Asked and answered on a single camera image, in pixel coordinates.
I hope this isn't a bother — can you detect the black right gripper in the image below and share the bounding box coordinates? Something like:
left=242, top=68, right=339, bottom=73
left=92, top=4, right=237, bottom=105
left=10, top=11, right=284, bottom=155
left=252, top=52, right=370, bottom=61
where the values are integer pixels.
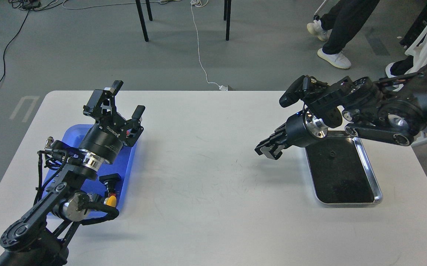
left=254, top=113, right=328, bottom=160

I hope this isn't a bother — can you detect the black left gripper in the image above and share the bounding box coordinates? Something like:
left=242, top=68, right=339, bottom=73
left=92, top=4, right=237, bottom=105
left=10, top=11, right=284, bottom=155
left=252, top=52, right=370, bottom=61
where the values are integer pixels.
left=79, top=80, right=146, bottom=164

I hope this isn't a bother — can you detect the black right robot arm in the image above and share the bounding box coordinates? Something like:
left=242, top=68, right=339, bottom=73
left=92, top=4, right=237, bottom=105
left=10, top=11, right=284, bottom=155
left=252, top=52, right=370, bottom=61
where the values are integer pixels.
left=255, top=64, right=427, bottom=160

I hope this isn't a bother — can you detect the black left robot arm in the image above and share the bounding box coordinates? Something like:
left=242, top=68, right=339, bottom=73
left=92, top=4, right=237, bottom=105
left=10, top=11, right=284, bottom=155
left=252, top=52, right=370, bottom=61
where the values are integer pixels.
left=0, top=80, right=145, bottom=266

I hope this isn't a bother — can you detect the blue plastic bin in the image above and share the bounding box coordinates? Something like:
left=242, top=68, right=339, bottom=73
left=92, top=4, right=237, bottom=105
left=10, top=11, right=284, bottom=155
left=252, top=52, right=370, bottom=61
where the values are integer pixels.
left=39, top=125, right=136, bottom=224

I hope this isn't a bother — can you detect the metal tray with black mat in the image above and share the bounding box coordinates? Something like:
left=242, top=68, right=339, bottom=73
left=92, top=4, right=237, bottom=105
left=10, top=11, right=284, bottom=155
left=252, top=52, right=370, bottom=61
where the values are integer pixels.
left=305, top=134, right=383, bottom=207

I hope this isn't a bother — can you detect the yellow push button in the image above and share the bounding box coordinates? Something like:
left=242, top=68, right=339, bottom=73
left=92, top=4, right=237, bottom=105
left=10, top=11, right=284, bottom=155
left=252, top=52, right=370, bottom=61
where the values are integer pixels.
left=103, top=195, right=118, bottom=208

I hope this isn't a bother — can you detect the black table leg left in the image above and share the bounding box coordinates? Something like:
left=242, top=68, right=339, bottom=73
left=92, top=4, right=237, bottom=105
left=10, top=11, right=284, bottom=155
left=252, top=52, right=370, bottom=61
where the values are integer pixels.
left=135, top=0, right=153, bottom=42

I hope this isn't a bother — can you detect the black table leg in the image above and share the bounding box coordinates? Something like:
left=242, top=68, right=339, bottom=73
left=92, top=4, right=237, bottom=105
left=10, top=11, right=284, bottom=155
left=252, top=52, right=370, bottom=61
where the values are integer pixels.
left=135, top=0, right=153, bottom=42
left=223, top=0, right=232, bottom=41

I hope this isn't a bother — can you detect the person with white sneakers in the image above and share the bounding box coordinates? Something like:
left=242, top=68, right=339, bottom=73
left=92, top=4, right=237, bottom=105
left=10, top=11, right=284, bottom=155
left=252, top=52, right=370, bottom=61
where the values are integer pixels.
left=306, top=0, right=379, bottom=69

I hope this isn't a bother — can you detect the black table leg right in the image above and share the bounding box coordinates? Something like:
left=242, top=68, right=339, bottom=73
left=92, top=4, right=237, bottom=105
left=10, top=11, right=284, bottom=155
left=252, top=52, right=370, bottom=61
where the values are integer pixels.
left=223, top=0, right=232, bottom=41

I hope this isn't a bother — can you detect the black push button switch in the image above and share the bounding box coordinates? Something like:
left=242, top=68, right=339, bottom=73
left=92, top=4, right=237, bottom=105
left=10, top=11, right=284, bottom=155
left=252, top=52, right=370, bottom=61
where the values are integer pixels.
left=99, top=173, right=121, bottom=197

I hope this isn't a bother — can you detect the white charger cable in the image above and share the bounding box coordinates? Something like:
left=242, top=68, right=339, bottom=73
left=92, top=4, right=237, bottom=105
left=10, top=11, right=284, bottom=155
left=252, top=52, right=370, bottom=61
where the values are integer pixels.
left=190, top=0, right=228, bottom=91

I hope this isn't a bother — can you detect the black floor cable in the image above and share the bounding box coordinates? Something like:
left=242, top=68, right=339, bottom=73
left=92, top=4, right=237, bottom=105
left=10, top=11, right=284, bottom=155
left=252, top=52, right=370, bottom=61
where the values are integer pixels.
left=0, top=0, right=42, bottom=140

